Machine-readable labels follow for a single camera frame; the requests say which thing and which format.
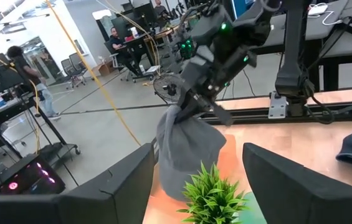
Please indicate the cardboard box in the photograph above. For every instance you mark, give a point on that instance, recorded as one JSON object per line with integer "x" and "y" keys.
{"x": 104, "y": 69}

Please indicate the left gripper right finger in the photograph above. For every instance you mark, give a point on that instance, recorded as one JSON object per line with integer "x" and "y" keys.
{"x": 303, "y": 199}

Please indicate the silver metal bracket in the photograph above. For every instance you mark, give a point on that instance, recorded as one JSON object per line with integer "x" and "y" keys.
{"x": 278, "y": 107}

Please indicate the person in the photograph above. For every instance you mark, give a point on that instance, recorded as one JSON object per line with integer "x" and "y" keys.
{"x": 116, "y": 42}
{"x": 160, "y": 9}
{"x": 27, "y": 73}

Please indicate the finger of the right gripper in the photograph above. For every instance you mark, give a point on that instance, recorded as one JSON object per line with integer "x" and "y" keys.
{"x": 224, "y": 115}
{"x": 189, "y": 109}

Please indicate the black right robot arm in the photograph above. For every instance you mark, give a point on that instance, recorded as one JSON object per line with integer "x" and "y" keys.
{"x": 244, "y": 28}

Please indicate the black computer tower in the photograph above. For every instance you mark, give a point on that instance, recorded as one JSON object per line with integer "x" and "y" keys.
{"x": 26, "y": 177}

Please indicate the black equipment cart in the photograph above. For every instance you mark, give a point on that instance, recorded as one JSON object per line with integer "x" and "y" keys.
{"x": 7, "y": 109}

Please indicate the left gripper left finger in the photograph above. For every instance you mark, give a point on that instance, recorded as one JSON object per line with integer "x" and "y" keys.
{"x": 85, "y": 208}

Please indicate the grey office chair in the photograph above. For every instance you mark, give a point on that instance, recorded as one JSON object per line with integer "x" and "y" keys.
{"x": 77, "y": 60}
{"x": 68, "y": 67}

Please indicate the black floor fan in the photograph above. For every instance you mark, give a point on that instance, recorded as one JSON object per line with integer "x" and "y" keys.
{"x": 169, "y": 88}

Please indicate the artificial green plant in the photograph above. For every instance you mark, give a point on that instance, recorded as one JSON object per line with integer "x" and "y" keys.
{"x": 213, "y": 196}

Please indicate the grey cap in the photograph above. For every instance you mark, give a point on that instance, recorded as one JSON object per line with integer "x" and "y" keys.
{"x": 188, "y": 149}

